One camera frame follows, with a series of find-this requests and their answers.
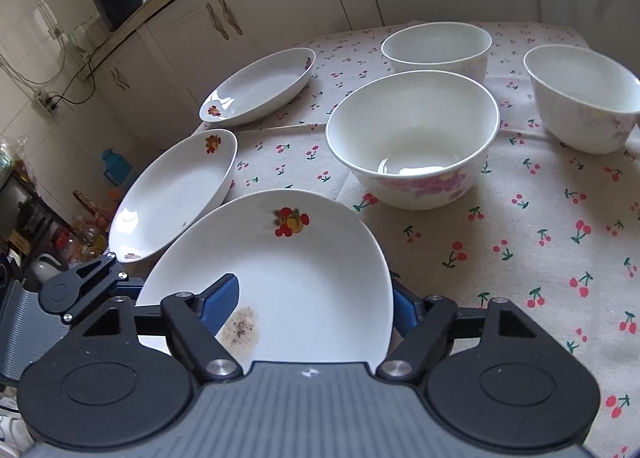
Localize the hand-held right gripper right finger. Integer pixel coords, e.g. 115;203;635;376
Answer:
375;278;539;382

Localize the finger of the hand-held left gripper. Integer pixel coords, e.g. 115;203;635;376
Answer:
40;253;146;326

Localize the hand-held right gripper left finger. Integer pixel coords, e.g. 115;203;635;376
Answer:
82;274;246;383

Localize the stained white fruit-print plate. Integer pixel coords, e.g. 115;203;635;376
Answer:
135;189;395;374

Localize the oval white fruit-print plate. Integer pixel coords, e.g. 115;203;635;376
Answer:
108;128;239;263
198;47;317;127

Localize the plain white bowl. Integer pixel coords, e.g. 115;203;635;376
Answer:
381;22;493;84

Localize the cluttered storage rack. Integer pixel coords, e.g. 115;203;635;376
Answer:
0;138;113;279

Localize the blue plastic jar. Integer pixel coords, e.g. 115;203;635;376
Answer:
101;148;135;186

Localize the cherry print tablecloth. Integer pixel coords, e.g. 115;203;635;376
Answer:
192;20;640;458

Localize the white bowl pink flower print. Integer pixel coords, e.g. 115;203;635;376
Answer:
325;70;501;211

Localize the white power strip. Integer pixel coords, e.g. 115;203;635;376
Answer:
32;90;58;114

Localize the white bowl pale floral print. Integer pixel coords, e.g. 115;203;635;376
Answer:
523;44;640;155

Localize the black power cable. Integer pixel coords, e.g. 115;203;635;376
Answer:
47;45;101;106

